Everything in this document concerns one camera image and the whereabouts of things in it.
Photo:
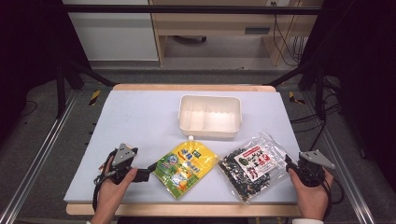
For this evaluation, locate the wooden table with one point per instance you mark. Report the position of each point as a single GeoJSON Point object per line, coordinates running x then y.
{"type": "Point", "coordinates": [186, 210]}

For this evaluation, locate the white cabinet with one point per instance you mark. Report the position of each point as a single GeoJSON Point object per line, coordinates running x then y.
{"type": "Point", "coordinates": [115, 34]}

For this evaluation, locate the black curtain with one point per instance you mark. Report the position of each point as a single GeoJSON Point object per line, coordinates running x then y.
{"type": "Point", "coordinates": [31, 46]}
{"type": "Point", "coordinates": [361, 77]}

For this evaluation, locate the clear bag of dried seaweed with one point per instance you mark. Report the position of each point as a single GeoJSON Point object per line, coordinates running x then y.
{"type": "Point", "coordinates": [252, 168]}

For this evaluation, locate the black horizontal frame bar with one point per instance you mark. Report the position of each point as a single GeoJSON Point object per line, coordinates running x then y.
{"type": "Point", "coordinates": [186, 9]}

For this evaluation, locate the person's right hand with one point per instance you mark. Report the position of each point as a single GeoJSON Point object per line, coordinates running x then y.
{"type": "Point", "coordinates": [311, 199]}

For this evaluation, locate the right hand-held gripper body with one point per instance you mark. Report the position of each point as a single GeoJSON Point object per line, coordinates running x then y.
{"type": "Point", "coordinates": [311, 171]}

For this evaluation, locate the white foam mat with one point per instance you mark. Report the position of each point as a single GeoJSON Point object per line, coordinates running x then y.
{"type": "Point", "coordinates": [140, 118]}

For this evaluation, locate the yellow spout pouch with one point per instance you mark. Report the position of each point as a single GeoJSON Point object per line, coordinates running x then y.
{"type": "Point", "coordinates": [185, 168]}

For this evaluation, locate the yellow black tape marker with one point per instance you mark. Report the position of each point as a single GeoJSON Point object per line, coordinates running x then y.
{"type": "Point", "coordinates": [95, 97]}
{"type": "Point", "coordinates": [294, 98]}

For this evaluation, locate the white plastic container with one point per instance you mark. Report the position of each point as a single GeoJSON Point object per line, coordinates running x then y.
{"type": "Point", "coordinates": [208, 116]}

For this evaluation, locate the person's left hand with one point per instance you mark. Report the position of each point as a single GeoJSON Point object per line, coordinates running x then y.
{"type": "Point", "coordinates": [109, 196]}

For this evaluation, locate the black metal stand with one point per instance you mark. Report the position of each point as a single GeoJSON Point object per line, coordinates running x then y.
{"type": "Point", "coordinates": [320, 93]}
{"type": "Point", "coordinates": [60, 90]}

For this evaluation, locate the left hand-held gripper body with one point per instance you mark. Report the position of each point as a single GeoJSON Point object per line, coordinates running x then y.
{"type": "Point", "coordinates": [123, 157]}

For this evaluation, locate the wooden desk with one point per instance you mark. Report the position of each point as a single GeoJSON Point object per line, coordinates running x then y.
{"type": "Point", "coordinates": [218, 21]}

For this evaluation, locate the aluminium rail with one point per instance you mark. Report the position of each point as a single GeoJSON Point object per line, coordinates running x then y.
{"type": "Point", "coordinates": [40, 149]}
{"type": "Point", "coordinates": [339, 161]}

